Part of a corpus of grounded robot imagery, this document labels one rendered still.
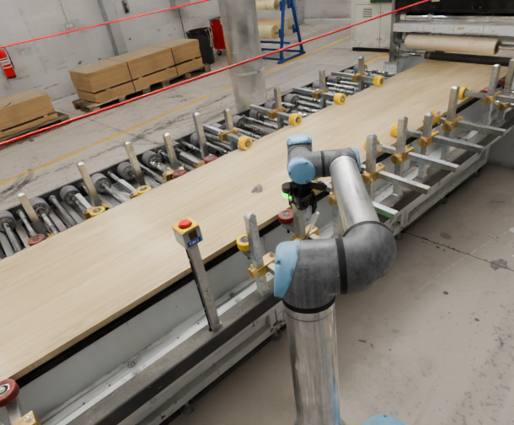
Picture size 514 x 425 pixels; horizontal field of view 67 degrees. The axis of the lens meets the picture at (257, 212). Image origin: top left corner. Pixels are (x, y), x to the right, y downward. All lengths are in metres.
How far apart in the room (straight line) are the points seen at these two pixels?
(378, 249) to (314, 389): 0.36
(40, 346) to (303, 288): 1.09
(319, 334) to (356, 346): 1.56
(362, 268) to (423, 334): 1.77
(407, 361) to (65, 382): 1.68
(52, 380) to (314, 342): 1.11
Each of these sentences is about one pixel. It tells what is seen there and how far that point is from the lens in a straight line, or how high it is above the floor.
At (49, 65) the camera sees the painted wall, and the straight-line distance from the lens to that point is 8.49.
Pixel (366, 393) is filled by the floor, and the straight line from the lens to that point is 2.26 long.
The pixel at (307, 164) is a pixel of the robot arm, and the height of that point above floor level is 1.36.
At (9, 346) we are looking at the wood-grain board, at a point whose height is 0.90.
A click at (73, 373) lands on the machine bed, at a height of 0.72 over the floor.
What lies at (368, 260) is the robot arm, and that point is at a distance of 0.78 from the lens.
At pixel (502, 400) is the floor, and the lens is 2.39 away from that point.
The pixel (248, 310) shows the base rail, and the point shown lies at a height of 0.70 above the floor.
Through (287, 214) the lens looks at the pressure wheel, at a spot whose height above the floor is 0.91.
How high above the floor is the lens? 1.94
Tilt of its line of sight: 34 degrees down
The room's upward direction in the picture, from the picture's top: 9 degrees counter-clockwise
